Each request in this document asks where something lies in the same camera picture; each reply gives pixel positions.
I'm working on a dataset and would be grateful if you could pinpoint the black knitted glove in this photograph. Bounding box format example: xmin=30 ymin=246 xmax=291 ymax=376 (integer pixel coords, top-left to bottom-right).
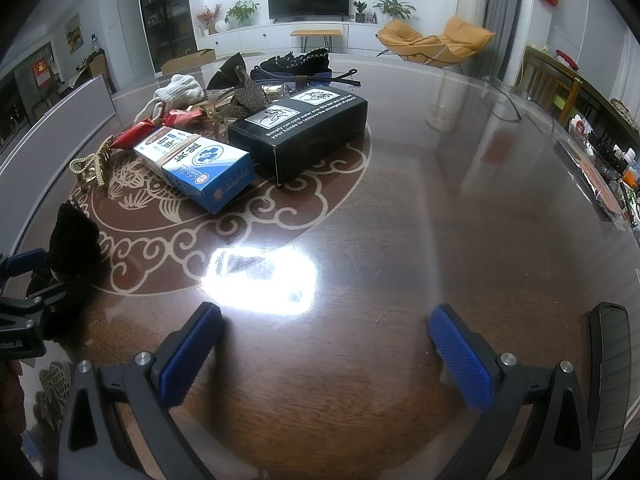
xmin=48 ymin=200 xmax=103 ymax=328

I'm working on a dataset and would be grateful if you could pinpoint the gold rhinestone hair claw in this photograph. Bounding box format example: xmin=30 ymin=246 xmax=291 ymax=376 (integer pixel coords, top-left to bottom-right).
xmin=68 ymin=136 xmax=115 ymax=191

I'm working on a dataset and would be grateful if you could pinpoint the red snack wrapper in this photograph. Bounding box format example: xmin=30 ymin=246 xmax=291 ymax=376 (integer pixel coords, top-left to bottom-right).
xmin=112 ymin=108 xmax=204 ymax=150

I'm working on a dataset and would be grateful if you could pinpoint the blue white medicine box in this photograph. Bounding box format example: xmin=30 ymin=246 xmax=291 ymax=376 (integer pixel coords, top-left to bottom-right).
xmin=134 ymin=127 xmax=255 ymax=214

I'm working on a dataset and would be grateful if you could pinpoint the black printed cardboard box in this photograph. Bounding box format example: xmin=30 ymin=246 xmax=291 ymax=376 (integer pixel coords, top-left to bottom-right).
xmin=228 ymin=86 xmax=369 ymax=185

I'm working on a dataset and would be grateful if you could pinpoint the grey sofa back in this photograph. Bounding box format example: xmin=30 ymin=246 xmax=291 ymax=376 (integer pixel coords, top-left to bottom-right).
xmin=0 ymin=76 xmax=116 ymax=255

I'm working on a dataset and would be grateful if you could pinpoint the black tablet device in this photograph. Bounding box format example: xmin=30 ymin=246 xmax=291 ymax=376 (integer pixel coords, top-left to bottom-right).
xmin=588 ymin=302 xmax=631 ymax=479

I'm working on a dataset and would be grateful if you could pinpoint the white knitted glove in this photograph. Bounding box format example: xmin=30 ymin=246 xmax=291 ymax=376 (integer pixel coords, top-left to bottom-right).
xmin=134 ymin=74 xmax=206 ymax=125

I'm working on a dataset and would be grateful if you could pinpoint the cardboard box on floor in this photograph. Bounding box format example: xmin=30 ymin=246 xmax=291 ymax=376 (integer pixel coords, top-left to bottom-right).
xmin=160 ymin=49 xmax=216 ymax=75

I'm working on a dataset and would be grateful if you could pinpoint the dark glass display cabinet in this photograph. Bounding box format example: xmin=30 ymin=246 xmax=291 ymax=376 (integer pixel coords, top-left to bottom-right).
xmin=139 ymin=0 xmax=196 ymax=73

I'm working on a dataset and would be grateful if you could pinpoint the red flower vase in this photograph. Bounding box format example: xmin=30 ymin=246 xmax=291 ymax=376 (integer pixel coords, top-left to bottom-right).
xmin=196 ymin=3 xmax=222 ymax=35

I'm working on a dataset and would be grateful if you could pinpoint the wooden dining chair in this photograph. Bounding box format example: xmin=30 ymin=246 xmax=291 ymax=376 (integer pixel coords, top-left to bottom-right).
xmin=516 ymin=46 xmax=582 ymax=127

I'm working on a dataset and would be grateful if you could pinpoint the green potted plant left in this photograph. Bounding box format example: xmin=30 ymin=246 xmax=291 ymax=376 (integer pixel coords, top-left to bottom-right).
xmin=224 ymin=0 xmax=259 ymax=26

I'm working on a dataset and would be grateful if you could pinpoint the green potted plant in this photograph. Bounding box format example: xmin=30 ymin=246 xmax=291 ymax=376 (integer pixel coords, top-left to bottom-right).
xmin=373 ymin=0 xmax=416 ymax=21
xmin=224 ymin=0 xmax=259 ymax=26

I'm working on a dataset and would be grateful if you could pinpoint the white tv cabinet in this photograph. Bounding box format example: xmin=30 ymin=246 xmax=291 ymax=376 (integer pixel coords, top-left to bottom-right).
xmin=196 ymin=21 xmax=385 ymax=58

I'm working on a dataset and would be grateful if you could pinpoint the black studded fabric item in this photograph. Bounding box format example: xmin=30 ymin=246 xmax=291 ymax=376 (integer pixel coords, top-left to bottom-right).
xmin=250 ymin=48 xmax=361 ymax=88

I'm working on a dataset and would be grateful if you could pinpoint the yellow lounge chair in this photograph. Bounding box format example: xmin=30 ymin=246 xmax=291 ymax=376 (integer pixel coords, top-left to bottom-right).
xmin=376 ymin=18 xmax=496 ymax=67

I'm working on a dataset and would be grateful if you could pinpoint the wooden bench stool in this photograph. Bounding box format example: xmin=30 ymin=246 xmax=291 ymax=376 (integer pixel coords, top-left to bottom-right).
xmin=290 ymin=29 xmax=343 ymax=53

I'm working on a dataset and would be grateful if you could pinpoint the grey curtain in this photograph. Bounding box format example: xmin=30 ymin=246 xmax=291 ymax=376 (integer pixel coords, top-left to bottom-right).
xmin=484 ymin=0 xmax=521 ymax=58

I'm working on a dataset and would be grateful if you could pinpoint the small potted plant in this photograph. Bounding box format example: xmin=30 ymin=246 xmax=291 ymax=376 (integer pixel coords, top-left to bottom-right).
xmin=352 ymin=0 xmax=368 ymax=23

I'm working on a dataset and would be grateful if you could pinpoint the green potted plant right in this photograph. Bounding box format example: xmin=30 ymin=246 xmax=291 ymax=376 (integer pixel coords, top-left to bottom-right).
xmin=373 ymin=0 xmax=416 ymax=21

